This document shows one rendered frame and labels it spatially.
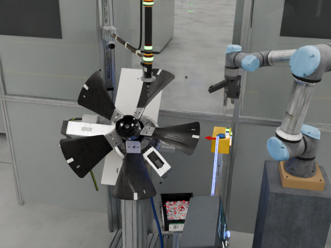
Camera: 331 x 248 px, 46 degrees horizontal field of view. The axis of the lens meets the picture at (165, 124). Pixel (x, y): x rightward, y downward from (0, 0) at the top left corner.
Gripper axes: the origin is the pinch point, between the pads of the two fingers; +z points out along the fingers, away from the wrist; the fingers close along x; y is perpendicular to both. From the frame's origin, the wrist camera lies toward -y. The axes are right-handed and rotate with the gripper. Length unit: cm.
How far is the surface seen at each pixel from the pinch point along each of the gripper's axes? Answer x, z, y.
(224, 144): -3.6, 18.7, 2.2
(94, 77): -14, -17, -68
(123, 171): -43, 19, -44
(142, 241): 7, 107, -48
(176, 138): -29.5, 4.5, -21.1
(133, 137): -32, 5, -42
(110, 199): 30, 92, -78
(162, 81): -12.4, -17.8, -31.8
